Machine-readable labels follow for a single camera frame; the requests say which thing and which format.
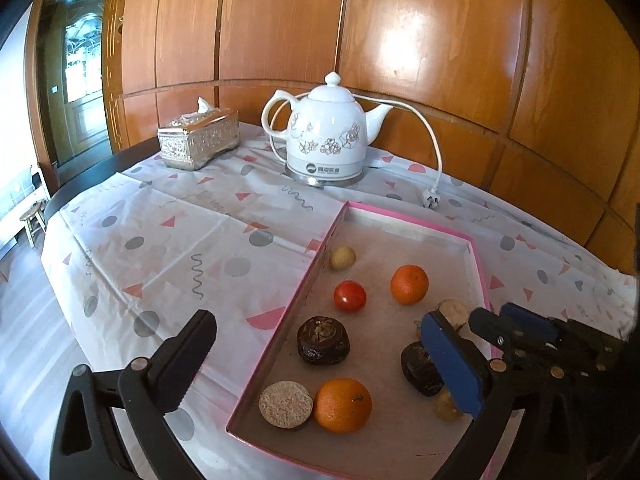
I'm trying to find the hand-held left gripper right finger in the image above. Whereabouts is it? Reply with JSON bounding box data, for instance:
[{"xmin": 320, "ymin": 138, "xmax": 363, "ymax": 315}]
[{"xmin": 421, "ymin": 310, "xmax": 616, "ymax": 480}]

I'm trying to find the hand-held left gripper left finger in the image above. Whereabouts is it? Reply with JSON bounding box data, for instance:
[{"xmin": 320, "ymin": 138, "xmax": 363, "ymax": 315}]
[{"xmin": 49, "ymin": 309, "xmax": 218, "ymax": 480}]

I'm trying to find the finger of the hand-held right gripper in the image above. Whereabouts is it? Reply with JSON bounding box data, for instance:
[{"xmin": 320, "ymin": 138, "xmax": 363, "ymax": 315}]
[
  {"xmin": 469, "ymin": 308, "xmax": 546, "ymax": 373},
  {"xmin": 501, "ymin": 302, "xmax": 560, "ymax": 348}
]

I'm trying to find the dark brown mangosteen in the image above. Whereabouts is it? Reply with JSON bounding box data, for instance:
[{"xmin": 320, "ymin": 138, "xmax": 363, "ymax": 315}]
[
  {"xmin": 297, "ymin": 315, "xmax": 351, "ymax": 366},
  {"xmin": 401, "ymin": 341, "xmax": 446, "ymax": 397}
]

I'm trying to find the small beige longan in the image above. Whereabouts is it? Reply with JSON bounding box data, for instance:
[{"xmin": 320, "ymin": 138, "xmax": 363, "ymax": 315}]
[
  {"xmin": 330, "ymin": 246, "xmax": 357, "ymax": 272},
  {"xmin": 434, "ymin": 391, "xmax": 465, "ymax": 422}
]

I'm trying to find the orange tangerine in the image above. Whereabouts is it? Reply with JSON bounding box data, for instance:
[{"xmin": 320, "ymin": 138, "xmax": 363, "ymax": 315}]
[
  {"xmin": 390, "ymin": 264, "xmax": 430, "ymax": 306},
  {"xmin": 314, "ymin": 378, "xmax": 373, "ymax": 434}
]

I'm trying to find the red tomato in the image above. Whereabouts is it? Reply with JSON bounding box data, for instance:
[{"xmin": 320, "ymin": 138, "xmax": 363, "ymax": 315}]
[{"xmin": 333, "ymin": 280, "xmax": 368, "ymax": 313}]

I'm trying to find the pink-edged shallow box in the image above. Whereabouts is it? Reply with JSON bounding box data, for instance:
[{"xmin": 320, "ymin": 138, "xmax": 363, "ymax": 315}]
[{"xmin": 226, "ymin": 201, "xmax": 493, "ymax": 480}]

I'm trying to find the round tan disc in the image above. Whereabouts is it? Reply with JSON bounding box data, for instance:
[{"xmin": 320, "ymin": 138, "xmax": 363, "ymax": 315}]
[{"xmin": 258, "ymin": 381, "xmax": 315, "ymax": 431}]

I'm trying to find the patterned white tablecloth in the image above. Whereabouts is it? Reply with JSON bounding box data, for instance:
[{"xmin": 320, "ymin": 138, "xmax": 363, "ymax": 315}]
[{"xmin": 42, "ymin": 120, "xmax": 636, "ymax": 480}]

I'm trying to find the small wooden stool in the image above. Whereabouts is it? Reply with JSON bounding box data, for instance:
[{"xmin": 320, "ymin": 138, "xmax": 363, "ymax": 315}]
[{"xmin": 20, "ymin": 202, "xmax": 48, "ymax": 248}]

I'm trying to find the silver embossed tissue box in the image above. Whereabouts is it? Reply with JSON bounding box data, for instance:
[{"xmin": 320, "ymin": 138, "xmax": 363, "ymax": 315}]
[{"xmin": 157, "ymin": 109, "xmax": 241, "ymax": 170}]

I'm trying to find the silver kettle base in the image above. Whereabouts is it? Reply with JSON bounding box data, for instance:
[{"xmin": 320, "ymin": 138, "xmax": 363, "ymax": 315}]
[{"xmin": 285, "ymin": 162, "xmax": 366, "ymax": 189}]

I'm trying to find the white floral electric kettle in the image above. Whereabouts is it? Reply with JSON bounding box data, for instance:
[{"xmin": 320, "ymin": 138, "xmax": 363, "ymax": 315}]
[{"xmin": 261, "ymin": 72, "xmax": 398, "ymax": 181}]

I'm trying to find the wooden glass door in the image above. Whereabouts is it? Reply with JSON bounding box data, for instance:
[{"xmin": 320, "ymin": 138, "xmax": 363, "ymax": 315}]
[{"xmin": 25, "ymin": 0, "xmax": 118, "ymax": 171}]

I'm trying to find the white power cable with plug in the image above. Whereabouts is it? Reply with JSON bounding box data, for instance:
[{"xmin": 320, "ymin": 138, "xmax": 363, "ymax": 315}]
[{"xmin": 356, "ymin": 92, "xmax": 445, "ymax": 210}]

